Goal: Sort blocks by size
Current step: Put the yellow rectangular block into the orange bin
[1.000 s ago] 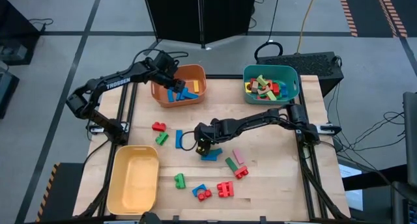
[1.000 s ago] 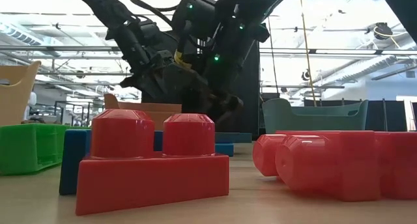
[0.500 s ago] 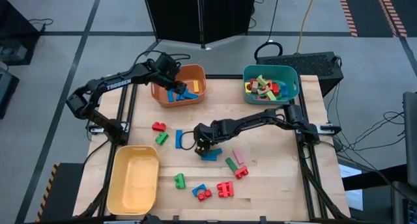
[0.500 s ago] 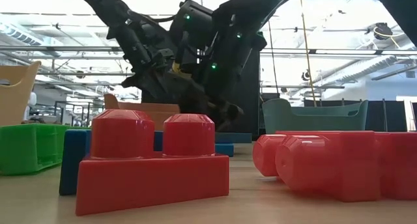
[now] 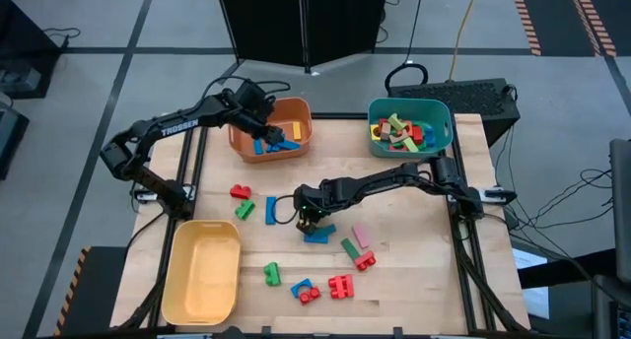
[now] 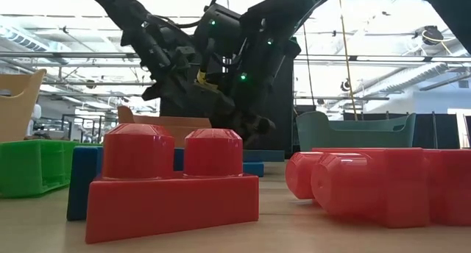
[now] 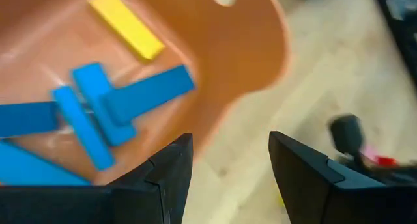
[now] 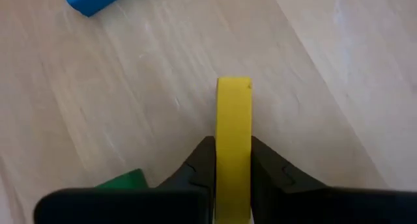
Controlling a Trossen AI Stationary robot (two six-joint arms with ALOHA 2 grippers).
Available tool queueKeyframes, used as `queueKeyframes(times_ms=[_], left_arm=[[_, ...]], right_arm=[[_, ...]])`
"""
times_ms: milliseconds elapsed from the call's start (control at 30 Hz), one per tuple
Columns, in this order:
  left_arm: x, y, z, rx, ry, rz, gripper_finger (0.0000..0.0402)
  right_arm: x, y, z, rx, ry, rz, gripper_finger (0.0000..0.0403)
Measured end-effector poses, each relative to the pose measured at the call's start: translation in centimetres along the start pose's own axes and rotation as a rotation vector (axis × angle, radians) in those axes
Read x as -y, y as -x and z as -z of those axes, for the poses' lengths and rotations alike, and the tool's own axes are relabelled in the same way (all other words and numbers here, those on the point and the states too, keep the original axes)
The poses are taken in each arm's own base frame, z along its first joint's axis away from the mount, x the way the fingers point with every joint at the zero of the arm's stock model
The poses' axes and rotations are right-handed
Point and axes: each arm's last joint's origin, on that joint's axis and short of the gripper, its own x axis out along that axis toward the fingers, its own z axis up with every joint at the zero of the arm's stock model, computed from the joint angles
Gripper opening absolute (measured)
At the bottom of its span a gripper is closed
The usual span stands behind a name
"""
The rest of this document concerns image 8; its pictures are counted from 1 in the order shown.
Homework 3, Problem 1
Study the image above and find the teal wooden block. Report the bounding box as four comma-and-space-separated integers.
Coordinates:
94, 168, 149, 189

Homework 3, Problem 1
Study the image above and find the yellow wooden block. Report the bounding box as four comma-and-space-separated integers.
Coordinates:
214, 76, 253, 224

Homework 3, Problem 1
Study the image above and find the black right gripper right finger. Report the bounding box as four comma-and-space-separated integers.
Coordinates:
250, 135, 417, 224

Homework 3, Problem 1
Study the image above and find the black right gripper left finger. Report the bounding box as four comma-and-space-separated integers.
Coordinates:
33, 135, 216, 224

